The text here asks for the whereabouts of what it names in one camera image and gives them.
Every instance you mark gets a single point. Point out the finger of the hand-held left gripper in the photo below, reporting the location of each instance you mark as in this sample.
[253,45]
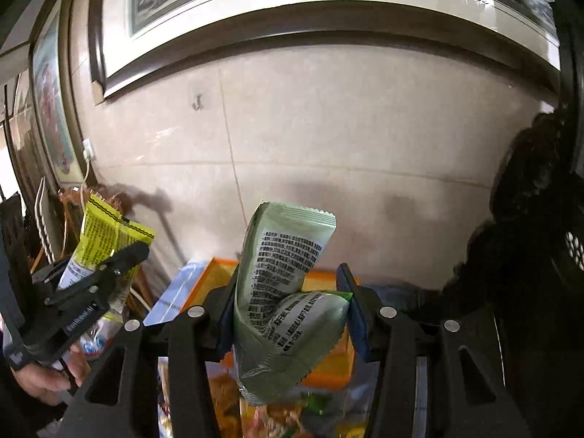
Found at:
[50,276]
[123,262]

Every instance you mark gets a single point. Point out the pale green snack packet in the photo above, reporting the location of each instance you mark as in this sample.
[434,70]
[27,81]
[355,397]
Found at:
[283,255]

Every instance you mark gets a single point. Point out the pile of snack packets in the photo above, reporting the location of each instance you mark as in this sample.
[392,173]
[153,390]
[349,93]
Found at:
[283,419]

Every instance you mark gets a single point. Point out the white boards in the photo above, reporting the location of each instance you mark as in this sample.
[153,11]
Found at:
[43,228]

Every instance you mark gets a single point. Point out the large framed picture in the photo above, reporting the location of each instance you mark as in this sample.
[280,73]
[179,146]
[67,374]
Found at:
[228,18]

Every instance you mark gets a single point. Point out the dark carved furniture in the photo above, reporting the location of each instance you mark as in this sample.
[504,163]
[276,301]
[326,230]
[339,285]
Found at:
[524,237]

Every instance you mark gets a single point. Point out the white wall socket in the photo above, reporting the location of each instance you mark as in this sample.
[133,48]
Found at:
[90,150]

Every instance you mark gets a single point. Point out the light blue tablecloth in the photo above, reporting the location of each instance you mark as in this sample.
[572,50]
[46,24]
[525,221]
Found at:
[182,287]

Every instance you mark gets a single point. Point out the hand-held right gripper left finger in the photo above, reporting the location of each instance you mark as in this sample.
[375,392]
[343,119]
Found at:
[224,333]

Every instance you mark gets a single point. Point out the small wall hook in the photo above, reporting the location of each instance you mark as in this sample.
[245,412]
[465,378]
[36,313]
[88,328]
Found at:
[197,102]

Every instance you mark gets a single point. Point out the person's left hand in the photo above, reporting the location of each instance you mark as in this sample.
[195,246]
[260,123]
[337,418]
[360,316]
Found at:
[41,381]

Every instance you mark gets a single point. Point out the orange cardboard box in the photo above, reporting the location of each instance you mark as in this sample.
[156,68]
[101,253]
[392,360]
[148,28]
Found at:
[326,282]

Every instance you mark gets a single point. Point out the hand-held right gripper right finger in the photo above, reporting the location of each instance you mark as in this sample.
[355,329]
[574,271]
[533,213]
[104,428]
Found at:
[360,333]

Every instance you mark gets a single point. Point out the yellow-green snack packet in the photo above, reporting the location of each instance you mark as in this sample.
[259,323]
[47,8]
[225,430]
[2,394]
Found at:
[98,232]

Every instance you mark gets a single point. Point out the framed floral picture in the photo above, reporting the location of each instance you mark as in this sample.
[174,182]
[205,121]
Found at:
[50,100]

